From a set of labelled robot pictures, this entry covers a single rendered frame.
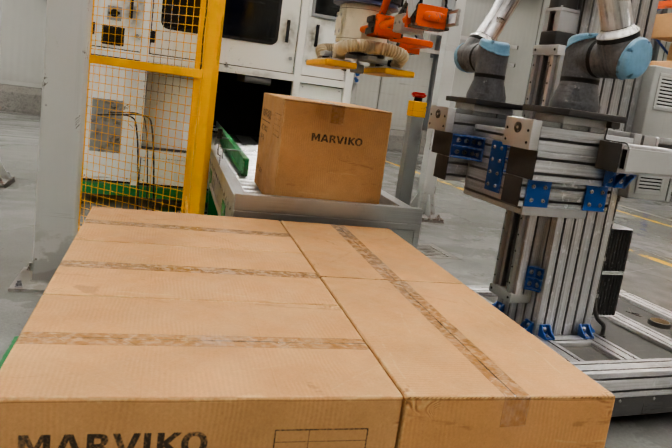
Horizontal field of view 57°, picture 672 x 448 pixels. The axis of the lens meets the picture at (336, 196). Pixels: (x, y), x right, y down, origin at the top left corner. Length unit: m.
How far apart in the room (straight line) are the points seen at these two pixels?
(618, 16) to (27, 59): 9.80
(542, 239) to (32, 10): 9.54
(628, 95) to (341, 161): 1.03
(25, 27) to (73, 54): 8.14
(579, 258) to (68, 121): 2.10
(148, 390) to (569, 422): 0.70
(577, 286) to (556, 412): 1.32
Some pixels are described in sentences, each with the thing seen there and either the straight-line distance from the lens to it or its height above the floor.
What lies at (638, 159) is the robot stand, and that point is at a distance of 2.05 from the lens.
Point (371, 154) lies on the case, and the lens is 2.29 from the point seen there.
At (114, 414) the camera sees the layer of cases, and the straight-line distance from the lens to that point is 0.97.
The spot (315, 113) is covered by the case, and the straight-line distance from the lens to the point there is 2.22.
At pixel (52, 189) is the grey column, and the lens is 2.90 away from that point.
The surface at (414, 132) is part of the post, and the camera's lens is 2.88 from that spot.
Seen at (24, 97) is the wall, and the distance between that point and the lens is 10.84.
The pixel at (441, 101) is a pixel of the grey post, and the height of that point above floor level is 1.02.
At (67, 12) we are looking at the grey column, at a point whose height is 1.16.
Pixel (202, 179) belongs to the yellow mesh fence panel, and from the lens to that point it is 2.91.
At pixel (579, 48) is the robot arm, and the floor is 1.22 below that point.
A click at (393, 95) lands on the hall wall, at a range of 12.07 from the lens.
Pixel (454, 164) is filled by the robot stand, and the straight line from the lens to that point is 2.39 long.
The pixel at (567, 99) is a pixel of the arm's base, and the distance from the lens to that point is 2.05.
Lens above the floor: 1.00
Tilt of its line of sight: 10 degrees down
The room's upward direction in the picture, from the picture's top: 8 degrees clockwise
